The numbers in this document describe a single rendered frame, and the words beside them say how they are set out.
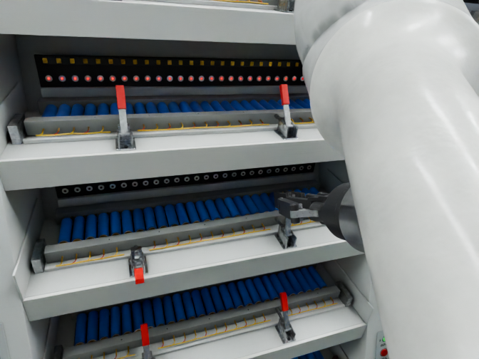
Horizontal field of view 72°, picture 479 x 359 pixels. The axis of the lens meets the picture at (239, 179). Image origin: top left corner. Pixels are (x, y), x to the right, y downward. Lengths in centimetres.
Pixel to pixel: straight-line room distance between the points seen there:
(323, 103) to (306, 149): 37
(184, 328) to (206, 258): 17
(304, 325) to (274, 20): 58
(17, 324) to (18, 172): 22
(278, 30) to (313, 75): 35
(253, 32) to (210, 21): 7
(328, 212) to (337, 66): 25
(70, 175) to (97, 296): 19
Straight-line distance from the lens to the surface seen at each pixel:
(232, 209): 67
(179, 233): 61
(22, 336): 61
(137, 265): 54
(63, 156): 51
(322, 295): 79
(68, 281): 59
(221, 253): 60
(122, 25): 52
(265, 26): 56
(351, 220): 38
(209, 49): 73
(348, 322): 80
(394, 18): 22
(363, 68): 17
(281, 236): 63
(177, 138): 54
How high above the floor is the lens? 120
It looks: 12 degrees down
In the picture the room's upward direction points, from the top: 2 degrees counter-clockwise
